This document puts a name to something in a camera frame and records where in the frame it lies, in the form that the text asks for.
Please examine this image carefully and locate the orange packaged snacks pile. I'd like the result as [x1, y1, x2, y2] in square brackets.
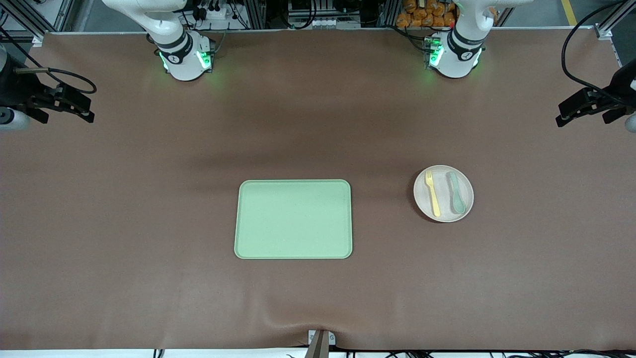
[396, 0, 457, 28]

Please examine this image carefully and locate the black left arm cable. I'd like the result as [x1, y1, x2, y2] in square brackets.
[561, 0, 636, 107]

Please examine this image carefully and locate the sage green plastic spoon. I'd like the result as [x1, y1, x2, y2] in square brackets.
[446, 171, 467, 215]

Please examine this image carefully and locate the brown table cover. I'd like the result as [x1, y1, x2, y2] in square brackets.
[0, 27, 636, 351]

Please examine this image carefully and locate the round beige speckled plate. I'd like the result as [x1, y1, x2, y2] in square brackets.
[413, 165, 475, 223]

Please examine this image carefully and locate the white power strip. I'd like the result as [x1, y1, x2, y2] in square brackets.
[196, 4, 237, 21]

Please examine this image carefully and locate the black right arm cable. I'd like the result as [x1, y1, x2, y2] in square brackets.
[0, 27, 98, 95]

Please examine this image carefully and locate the aluminium frame profile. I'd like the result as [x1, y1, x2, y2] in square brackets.
[594, 0, 636, 40]
[246, 0, 266, 29]
[380, 0, 400, 28]
[0, 0, 75, 48]

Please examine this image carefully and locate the yellow plastic fork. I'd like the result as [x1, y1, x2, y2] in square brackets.
[425, 170, 442, 218]

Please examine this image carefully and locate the light green rectangular tray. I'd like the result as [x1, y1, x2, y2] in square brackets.
[234, 179, 353, 260]

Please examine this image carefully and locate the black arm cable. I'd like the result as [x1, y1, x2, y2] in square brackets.
[561, 0, 636, 107]
[0, 27, 98, 95]

